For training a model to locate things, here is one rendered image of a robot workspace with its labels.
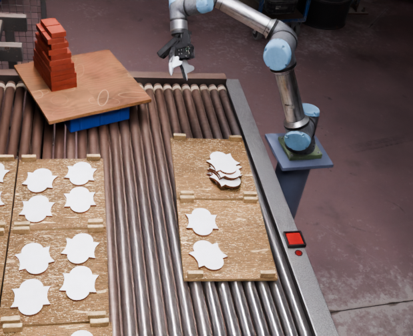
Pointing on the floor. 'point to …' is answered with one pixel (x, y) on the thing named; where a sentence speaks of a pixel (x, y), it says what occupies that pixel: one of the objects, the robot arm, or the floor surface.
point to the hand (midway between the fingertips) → (177, 79)
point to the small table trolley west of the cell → (295, 19)
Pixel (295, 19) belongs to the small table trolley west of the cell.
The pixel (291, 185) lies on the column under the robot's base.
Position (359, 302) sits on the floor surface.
